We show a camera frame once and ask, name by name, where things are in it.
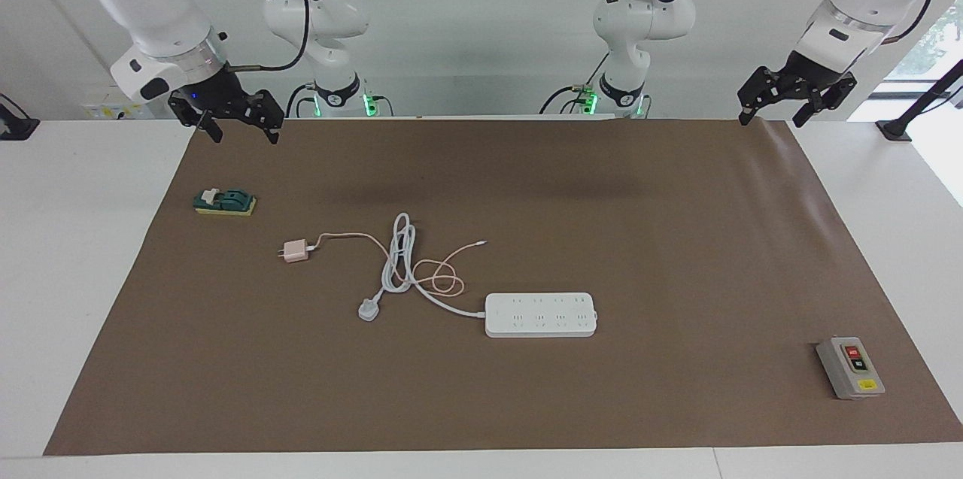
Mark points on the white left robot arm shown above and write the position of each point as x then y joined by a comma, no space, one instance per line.
639,20

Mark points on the black clamp mount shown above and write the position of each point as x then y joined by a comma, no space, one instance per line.
15,125

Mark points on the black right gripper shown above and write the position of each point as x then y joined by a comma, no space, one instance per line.
226,95

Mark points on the grey on-off switch box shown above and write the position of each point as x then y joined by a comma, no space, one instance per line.
850,370

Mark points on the black angled stand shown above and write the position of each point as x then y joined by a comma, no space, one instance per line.
899,129

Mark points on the pink charger adapter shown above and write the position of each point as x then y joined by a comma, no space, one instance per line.
295,251

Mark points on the brown table mat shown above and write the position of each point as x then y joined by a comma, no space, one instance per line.
527,404

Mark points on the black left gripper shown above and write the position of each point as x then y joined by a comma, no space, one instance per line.
797,77

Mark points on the white wall socket box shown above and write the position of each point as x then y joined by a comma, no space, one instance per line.
105,112

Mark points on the bright window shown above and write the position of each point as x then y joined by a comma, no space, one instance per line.
940,46

